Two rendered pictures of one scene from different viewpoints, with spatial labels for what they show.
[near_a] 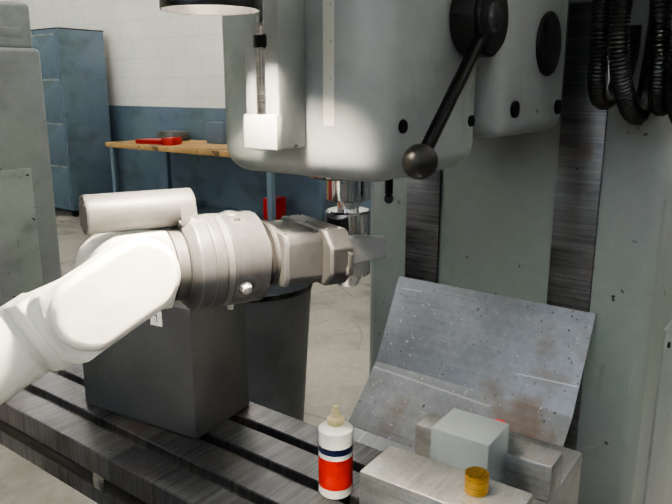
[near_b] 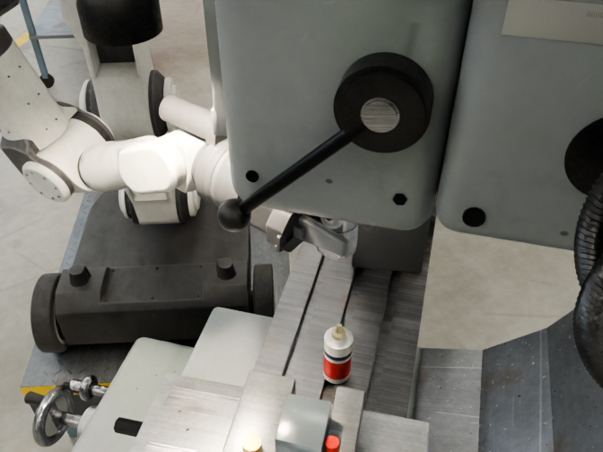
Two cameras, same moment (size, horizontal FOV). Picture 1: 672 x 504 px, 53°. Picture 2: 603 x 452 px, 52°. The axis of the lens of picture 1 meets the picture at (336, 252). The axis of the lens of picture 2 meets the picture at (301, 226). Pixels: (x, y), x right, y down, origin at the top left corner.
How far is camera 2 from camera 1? 72 cm
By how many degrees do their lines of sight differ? 64
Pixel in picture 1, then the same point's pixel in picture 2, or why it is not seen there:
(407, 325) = not seen: hidden behind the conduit
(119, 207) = (174, 115)
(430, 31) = (301, 100)
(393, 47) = (235, 108)
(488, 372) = (569, 430)
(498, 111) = (443, 207)
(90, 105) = not seen: outside the picture
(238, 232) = (224, 171)
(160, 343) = not seen: hidden behind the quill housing
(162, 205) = (196, 126)
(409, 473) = (258, 401)
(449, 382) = (550, 403)
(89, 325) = (130, 178)
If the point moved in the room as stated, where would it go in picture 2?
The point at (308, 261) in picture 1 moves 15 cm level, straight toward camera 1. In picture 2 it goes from (263, 220) to (131, 259)
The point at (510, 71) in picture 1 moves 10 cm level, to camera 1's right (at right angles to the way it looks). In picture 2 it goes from (467, 173) to (555, 258)
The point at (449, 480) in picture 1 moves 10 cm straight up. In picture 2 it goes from (259, 429) to (255, 378)
